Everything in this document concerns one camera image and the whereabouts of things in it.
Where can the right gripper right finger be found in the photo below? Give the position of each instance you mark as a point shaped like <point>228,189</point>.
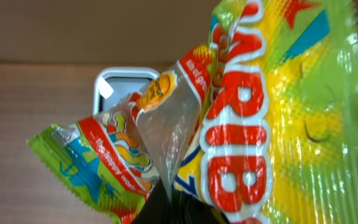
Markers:
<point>188,210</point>

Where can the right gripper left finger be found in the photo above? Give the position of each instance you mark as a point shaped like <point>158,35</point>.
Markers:
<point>157,209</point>

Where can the Haribo gummy candy bag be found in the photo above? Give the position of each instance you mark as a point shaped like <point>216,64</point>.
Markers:
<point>260,123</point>

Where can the white barcode scanner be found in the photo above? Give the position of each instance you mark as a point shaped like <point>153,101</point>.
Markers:
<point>114,83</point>

